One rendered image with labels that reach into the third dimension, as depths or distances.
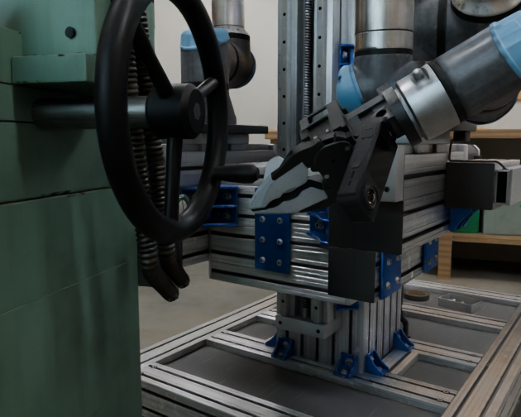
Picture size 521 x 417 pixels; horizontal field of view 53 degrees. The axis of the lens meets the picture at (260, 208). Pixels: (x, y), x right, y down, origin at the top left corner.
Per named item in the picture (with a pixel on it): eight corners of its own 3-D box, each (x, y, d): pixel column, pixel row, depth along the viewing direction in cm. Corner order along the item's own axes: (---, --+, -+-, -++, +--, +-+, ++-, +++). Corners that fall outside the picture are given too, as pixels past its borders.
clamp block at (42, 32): (94, 54, 56) (90, -34, 55) (-9, 59, 60) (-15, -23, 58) (157, 72, 70) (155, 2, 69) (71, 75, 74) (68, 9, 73)
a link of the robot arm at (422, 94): (467, 136, 57) (440, 79, 52) (427, 156, 58) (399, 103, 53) (443, 103, 62) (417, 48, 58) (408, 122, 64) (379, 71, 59)
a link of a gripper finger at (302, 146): (284, 189, 63) (348, 153, 60) (286, 198, 62) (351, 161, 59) (264, 163, 60) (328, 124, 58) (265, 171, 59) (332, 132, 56)
